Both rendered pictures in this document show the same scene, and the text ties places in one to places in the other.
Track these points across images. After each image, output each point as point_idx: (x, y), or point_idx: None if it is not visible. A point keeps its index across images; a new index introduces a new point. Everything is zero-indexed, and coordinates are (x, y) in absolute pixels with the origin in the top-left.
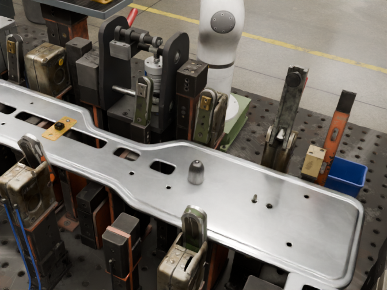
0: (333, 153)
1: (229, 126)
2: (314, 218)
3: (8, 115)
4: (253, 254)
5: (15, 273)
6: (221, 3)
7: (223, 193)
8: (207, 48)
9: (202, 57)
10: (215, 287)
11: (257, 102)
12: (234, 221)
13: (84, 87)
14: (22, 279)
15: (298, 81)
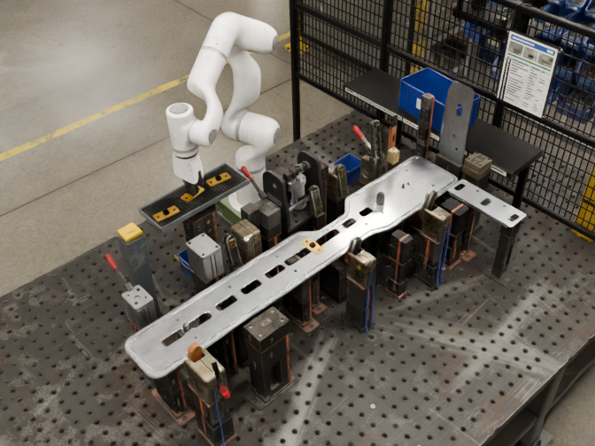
0: (394, 146)
1: None
2: (421, 173)
3: (286, 268)
4: None
5: (350, 339)
6: (273, 126)
7: (394, 196)
8: (259, 159)
9: (254, 168)
10: None
11: None
12: (413, 197)
13: (273, 227)
14: (356, 335)
15: (383, 126)
